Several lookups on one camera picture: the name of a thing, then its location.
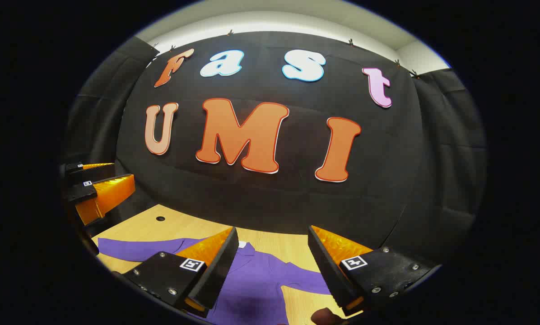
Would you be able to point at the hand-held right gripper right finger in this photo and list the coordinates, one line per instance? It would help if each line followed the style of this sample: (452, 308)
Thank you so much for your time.
(326, 266)

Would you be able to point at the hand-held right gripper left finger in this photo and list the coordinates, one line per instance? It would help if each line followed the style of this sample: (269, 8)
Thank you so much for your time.
(216, 275)

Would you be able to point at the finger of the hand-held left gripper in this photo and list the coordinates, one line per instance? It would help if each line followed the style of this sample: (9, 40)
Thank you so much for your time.
(80, 192)
(94, 173)

